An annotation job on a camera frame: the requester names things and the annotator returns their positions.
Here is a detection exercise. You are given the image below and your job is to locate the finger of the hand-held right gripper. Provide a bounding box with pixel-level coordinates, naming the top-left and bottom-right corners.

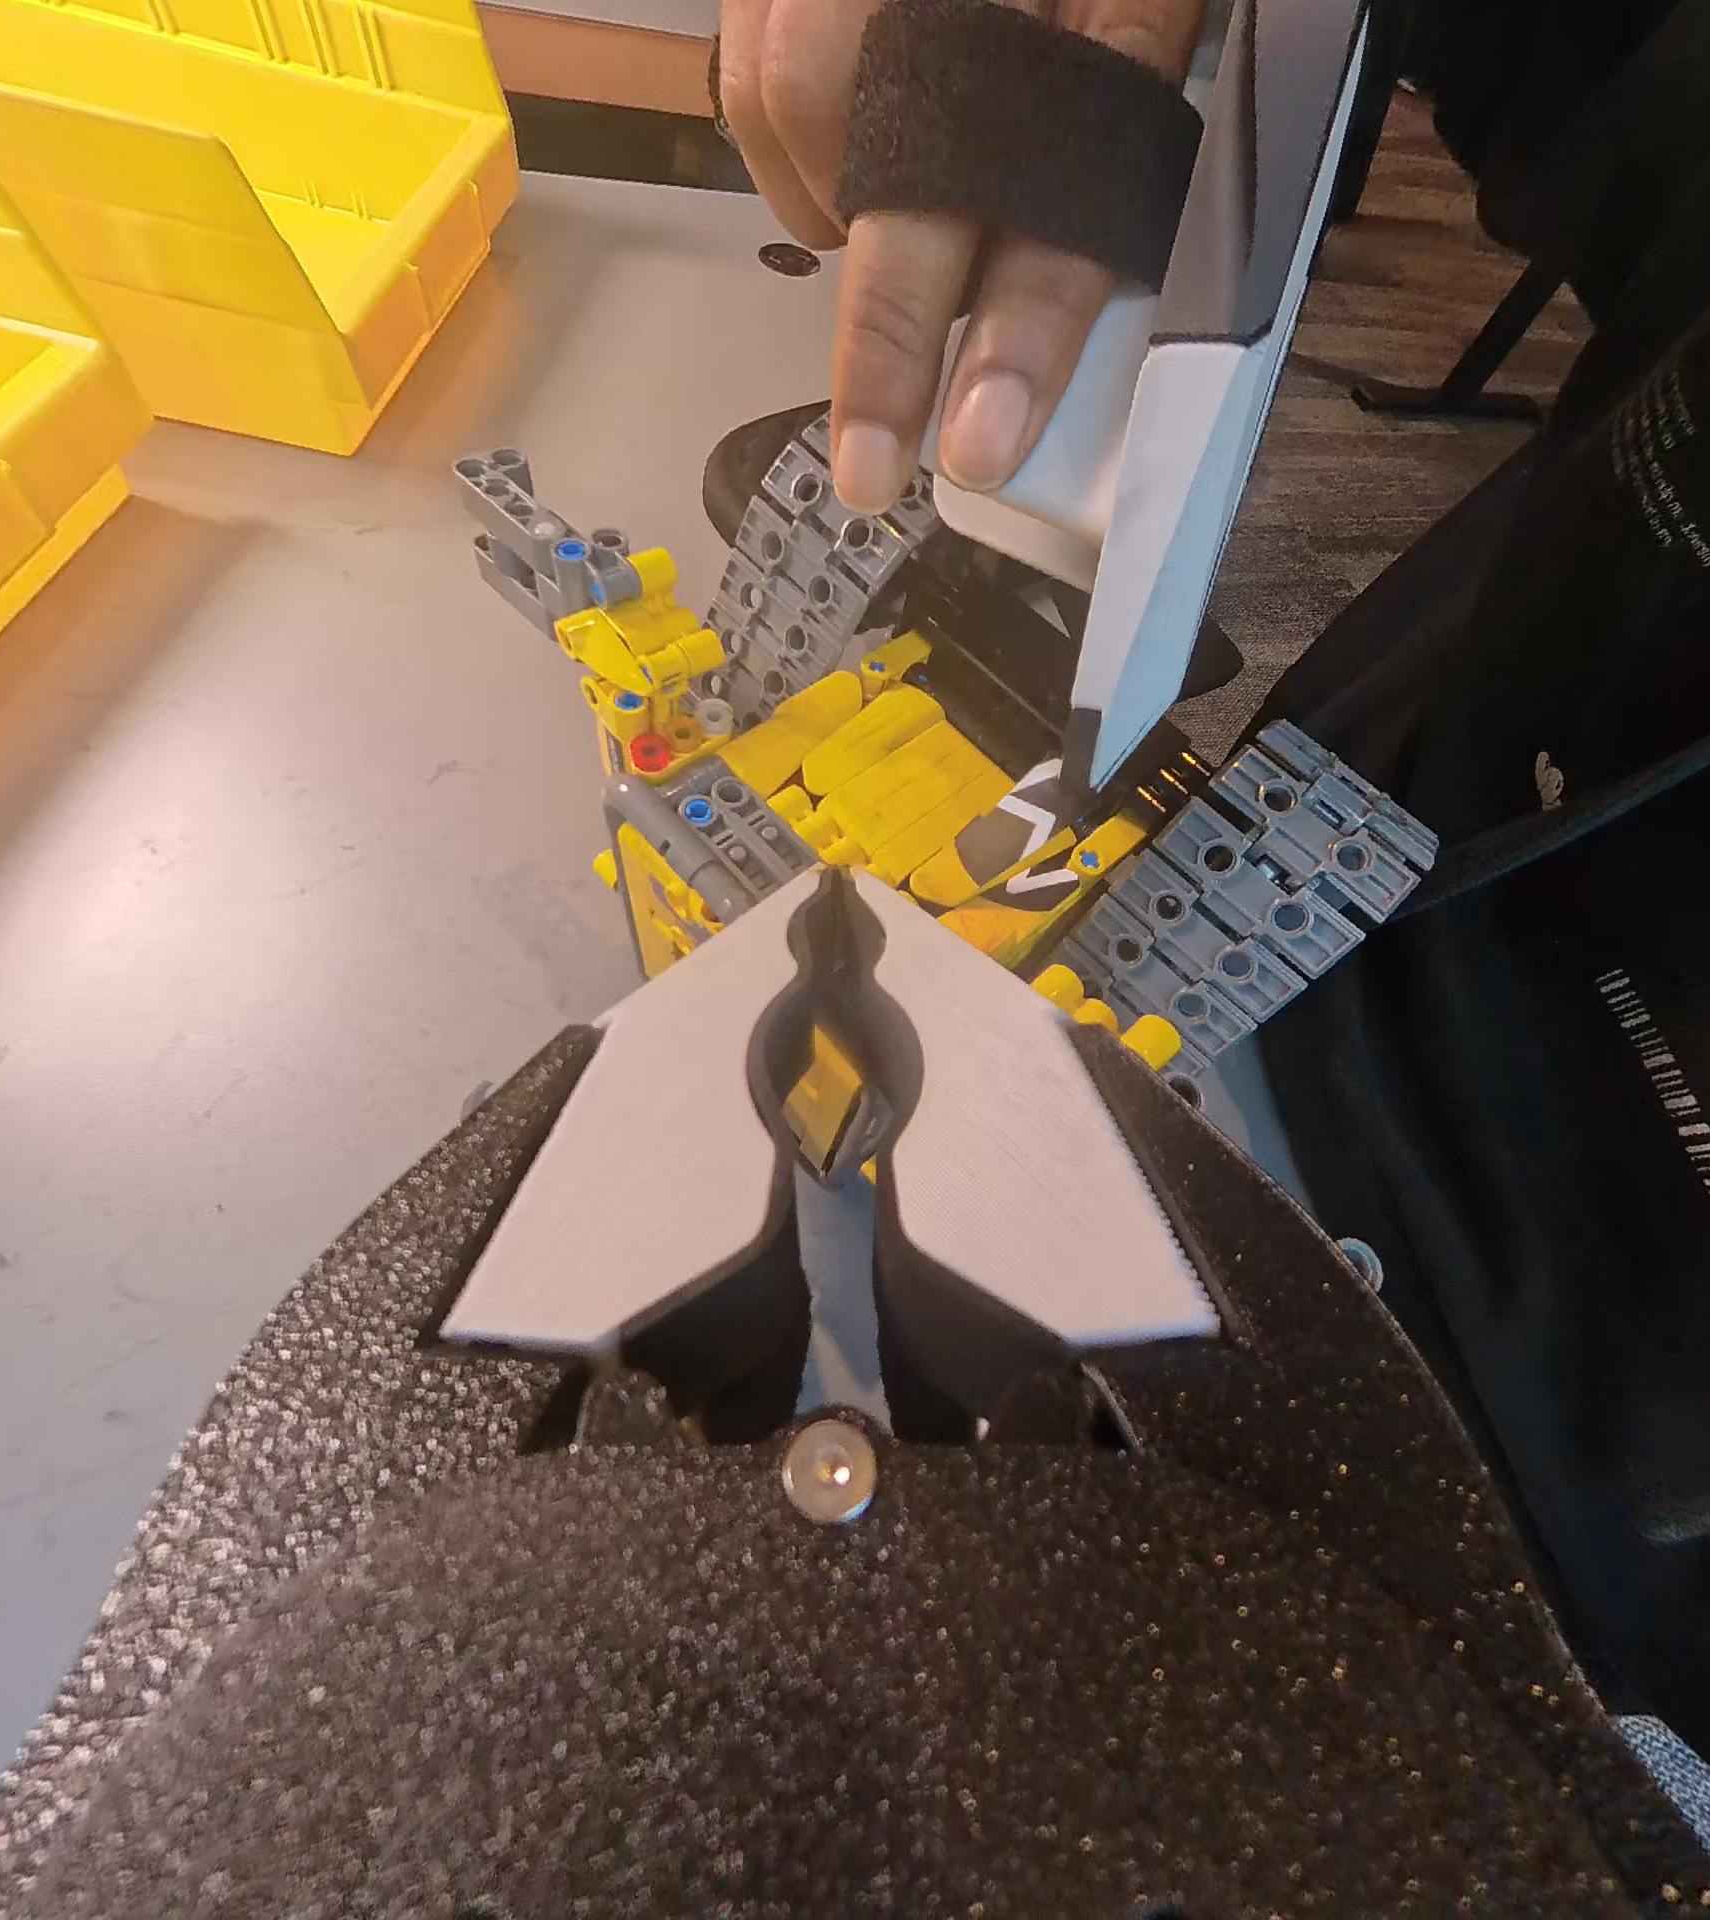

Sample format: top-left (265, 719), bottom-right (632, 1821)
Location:
top-left (1067, 338), bottom-right (1299, 801)

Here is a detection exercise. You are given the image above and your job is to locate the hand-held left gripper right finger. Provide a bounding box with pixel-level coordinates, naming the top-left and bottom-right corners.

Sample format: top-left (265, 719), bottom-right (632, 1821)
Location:
top-left (843, 871), bottom-right (1224, 1369)

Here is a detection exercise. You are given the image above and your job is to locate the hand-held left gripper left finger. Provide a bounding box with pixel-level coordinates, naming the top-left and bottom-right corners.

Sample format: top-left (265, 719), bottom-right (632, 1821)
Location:
top-left (437, 871), bottom-right (842, 1362)

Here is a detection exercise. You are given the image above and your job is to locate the yellow tracked brick vehicle model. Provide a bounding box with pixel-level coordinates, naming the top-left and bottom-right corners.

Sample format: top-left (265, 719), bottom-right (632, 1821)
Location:
top-left (452, 412), bottom-right (1441, 1195)

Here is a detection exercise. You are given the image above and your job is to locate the person's right hand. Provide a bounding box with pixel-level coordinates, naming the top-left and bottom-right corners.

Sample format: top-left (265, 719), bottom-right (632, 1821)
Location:
top-left (714, 0), bottom-right (1120, 518)

